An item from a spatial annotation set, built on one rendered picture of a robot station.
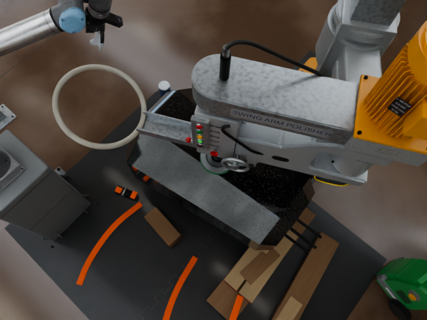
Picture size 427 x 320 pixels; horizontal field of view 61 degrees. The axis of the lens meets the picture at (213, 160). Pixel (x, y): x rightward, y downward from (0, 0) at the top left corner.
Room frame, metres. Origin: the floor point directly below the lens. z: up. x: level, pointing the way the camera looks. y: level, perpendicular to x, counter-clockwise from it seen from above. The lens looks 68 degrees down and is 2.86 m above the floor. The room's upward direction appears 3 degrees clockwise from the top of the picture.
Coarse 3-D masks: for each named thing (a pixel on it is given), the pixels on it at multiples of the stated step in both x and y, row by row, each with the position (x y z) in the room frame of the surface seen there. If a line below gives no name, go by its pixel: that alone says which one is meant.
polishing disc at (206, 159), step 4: (200, 156) 0.83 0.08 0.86; (204, 156) 0.83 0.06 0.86; (208, 156) 0.83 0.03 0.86; (204, 160) 0.81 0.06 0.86; (208, 160) 0.81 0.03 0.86; (212, 160) 0.81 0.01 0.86; (204, 164) 0.78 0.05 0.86; (208, 164) 0.78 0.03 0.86; (212, 164) 0.78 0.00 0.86; (216, 164) 0.78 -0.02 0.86; (220, 164) 0.78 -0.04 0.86; (228, 164) 0.78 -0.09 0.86; (208, 168) 0.75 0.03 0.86; (212, 168) 0.76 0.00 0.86; (216, 168) 0.76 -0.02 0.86; (220, 168) 0.76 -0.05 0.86; (224, 168) 0.76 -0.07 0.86; (212, 172) 0.73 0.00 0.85; (216, 172) 0.73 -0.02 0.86; (220, 172) 0.73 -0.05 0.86
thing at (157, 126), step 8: (144, 112) 0.98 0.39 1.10; (152, 112) 0.98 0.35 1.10; (152, 120) 0.95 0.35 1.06; (160, 120) 0.96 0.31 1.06; (168, 120) 0.95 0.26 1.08; (176, 120) 0.94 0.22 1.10; (136, 128) 0.87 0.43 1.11; (144, 128) 0.90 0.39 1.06; (152, 128) 0.90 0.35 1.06; (160, 128) 0.90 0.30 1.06; (168, 128) 0.91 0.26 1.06; (176, 128) 0.91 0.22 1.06; (184, 128) 0.91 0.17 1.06; (152, 136) 0.85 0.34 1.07; (160, 136) 0.84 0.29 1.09; (168, 136) 0.84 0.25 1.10; (176, 136) 0.86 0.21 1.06; (184, 136) 0.87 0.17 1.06; (184, 144) 0.81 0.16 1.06; (192, 144) 0.81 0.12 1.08
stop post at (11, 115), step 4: (0, 108) 1.56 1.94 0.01; (4, 108) 1.56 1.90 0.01; (0, 112) 1.47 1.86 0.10; (4, 112) 1.52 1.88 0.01; (8, 112) 1.52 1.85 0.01; (12, 112) 1.52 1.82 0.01; (0, 116) 1.45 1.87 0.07; (4, 116) 1.47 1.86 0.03; (8, 116) 1.48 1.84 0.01; (12, 116) 1.48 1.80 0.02; (16, 116) 1.48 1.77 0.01; (0, 120) 1.43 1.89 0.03; (4, 120) 1.44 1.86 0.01; (8, 120) 1.44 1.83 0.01; (12, 120) 1.45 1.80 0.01; (0, 124) 1.40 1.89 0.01; (4, 124) 1.40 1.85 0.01; (0, 128) 1.36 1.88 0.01
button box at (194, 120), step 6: (192, 120) 0.73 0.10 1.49; (198, 120) 0.74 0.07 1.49; (204, 120) 0.74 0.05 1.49; (192, 126) 0.73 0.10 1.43; (204, 126) 0.72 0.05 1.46; (192, 132) 0.73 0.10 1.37; (204, 132) 0.72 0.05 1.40; (198, 138) 0.73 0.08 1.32; (204, 138) 0.72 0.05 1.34; (204, 144) 0.72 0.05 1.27
